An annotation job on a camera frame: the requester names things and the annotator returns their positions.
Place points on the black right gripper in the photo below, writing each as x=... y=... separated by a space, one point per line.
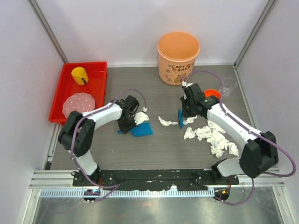
x=185 y=114

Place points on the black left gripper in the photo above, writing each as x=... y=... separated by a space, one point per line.
x=126 y=129

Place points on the blue hand brush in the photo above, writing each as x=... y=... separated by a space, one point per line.
x=180 y=118

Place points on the blue plastic dustpan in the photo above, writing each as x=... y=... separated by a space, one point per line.
x=141 y=130

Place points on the orange capybara bucket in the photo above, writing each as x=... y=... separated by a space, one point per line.
x=177 y=52

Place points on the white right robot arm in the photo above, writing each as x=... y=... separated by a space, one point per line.
x=258 y=151

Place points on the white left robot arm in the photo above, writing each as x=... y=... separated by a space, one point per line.
x=77 y=134

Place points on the white paper scrap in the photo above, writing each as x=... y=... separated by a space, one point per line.
x=189 y=133
x=204 y=133
x=189 y=120
x=166 y=123
x=219 y=143

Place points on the orange bowl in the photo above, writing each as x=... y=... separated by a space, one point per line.
x=212 y=92

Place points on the clear plastic cup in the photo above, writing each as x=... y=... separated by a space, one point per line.
x=228 y=85

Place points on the clear plastic item in bin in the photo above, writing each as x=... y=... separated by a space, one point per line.
x=81 y=102

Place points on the red plastic bin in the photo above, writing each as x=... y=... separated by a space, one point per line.
x=81 y=87

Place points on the yellow cup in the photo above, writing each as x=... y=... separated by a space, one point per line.
x=80 y=76

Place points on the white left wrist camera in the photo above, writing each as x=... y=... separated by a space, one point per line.
x=141 y=117

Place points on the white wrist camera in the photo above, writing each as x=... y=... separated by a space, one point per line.
x=184 y=85
x=141 y=117

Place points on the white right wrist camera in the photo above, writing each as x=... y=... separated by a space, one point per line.
x=184 y=85

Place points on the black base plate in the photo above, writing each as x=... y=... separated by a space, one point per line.
x=154 y=179

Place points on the aluminium rail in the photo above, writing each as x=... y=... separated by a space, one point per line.
x=62 y=178

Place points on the white cable duct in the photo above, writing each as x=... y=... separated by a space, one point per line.
x=88 y=193

